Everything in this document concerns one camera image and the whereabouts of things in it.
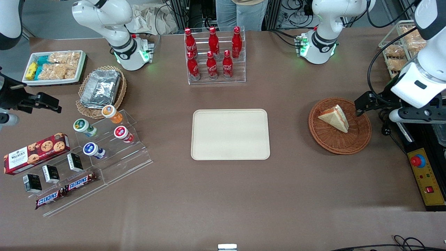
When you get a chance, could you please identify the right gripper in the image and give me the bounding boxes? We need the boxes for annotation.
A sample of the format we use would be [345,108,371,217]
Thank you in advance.
[0,69,62,114]

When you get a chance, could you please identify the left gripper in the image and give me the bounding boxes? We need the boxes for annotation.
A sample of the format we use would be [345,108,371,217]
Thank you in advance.
[354,63,446,117]

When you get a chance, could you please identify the triangular sandwich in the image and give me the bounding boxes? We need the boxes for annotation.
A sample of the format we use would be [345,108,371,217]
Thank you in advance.
[318,105,349,133]

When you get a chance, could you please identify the light tan wicker basket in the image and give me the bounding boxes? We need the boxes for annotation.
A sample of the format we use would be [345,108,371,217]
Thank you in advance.
[76,66,127,119]

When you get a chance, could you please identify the brown round wicker basket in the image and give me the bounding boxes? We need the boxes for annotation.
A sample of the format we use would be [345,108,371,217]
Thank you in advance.
[308,97,372,155]

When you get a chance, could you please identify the white rectangular snack tray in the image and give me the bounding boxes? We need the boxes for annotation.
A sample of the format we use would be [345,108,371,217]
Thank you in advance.
[22,50,87,86]

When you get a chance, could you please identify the beige plastic tray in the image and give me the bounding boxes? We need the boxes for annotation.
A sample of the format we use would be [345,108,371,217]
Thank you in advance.
[191,109,271,161]

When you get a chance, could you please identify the yellow snack packet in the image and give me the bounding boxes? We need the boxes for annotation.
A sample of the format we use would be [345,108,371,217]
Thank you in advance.
[25,62,38,81]

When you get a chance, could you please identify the clear bag of rice crackers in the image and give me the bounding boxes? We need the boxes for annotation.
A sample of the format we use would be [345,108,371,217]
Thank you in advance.
[49,52,81,69]
[38,63,78,81]

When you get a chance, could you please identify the bagged fried snack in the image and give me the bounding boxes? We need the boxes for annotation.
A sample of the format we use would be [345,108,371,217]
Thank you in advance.
[387,59,406,72]
[401,28,427,53]
[385,45,407,58]

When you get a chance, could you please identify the green lid gum jar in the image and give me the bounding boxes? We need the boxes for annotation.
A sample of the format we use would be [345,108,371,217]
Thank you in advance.
[73,119,98,138]

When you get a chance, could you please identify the red Walkers cookie box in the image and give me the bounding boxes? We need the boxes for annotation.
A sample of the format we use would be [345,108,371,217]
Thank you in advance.
[3,132,71,175]

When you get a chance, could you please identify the black countertop appliance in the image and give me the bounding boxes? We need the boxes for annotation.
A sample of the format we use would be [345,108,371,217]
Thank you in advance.
[397,94,446,212]

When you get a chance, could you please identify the aluminium foil container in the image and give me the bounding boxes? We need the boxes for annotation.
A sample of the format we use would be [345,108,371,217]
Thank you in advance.
[80,69,122,108]

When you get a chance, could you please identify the small black box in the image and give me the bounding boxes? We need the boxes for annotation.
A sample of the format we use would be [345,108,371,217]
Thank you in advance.
[67,153,84,173]
[23,174,43,193]
[42,165,61,184]

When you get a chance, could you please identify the blue lid gum jar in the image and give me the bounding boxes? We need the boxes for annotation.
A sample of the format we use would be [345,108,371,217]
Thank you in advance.
[83,142,106,160]

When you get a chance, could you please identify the orange lid gum jar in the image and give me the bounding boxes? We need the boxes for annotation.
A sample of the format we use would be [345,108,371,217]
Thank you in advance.
[102,105,124,124]

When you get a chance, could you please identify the clear plastic container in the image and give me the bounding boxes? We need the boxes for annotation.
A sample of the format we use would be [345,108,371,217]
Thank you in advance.
[433,124,446,147]

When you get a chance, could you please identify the red lid gum jar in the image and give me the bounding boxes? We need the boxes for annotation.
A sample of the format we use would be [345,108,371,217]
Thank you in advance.
[114,126,134,144]

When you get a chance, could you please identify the Snickers chocolate bar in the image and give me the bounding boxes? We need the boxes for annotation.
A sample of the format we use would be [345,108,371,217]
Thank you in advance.
[35,188,67,210]
[64,172,98,193]

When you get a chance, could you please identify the yellow emergency stop box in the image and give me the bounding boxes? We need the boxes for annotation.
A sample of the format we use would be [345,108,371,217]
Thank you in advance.
[407,148,446,207]

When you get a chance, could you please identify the clear acrylic stepped stand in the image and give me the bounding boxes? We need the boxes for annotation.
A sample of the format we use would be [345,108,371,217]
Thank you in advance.
[12,139,109,217]
[74,110,154,186]

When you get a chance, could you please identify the white power strip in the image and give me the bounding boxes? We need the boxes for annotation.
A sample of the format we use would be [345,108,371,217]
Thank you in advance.
[284,10,313,28]

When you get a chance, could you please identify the beige cloth bag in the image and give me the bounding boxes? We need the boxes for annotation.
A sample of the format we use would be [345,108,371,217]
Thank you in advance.
[125,3,179,35]

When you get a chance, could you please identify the red cola bottle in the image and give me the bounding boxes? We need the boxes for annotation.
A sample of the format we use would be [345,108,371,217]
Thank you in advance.
[208,26,220,56]
[185,28,198,58]
[187,52,201,81]
[222,50,234,79]
[206,51,219,80]
[232,26,243,59]

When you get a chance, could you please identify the clear acrylic bottle rack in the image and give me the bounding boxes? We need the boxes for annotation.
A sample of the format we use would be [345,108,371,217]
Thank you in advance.
[184,26,246,85]

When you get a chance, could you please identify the person in blue jeans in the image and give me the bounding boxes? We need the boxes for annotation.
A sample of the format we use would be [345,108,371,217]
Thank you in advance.
[215,0,269,32]

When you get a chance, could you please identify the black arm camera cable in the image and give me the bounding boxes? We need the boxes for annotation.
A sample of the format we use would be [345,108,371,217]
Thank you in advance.
[367,26,418,105]

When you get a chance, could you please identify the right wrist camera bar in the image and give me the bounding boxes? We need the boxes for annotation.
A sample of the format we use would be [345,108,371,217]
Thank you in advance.
[0,112,20,127]

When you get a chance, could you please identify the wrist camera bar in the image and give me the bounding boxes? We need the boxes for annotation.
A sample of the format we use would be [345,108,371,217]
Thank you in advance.
[0,112,20,127]
[389,106,446,124]

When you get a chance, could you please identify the black cable with plug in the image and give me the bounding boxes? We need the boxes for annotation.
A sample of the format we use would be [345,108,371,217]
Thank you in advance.
[379,105,408,154]

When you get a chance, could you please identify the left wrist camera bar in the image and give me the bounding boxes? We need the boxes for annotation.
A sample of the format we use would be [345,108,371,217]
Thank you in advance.
[389,106,446,124]

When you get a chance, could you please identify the white wire rack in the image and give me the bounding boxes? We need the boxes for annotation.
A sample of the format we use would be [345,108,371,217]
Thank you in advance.
[378,20,427,79]

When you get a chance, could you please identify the black arm base cables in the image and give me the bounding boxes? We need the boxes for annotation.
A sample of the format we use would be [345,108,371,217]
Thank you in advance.
[268,29,301,48]

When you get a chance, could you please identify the aluminium profile post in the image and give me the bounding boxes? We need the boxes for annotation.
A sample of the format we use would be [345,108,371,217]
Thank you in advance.
[265,0,283,30]
[169,0,191,30]

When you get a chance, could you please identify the black looped cable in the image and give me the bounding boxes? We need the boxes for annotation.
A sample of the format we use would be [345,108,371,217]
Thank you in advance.
[329,235,446,251]

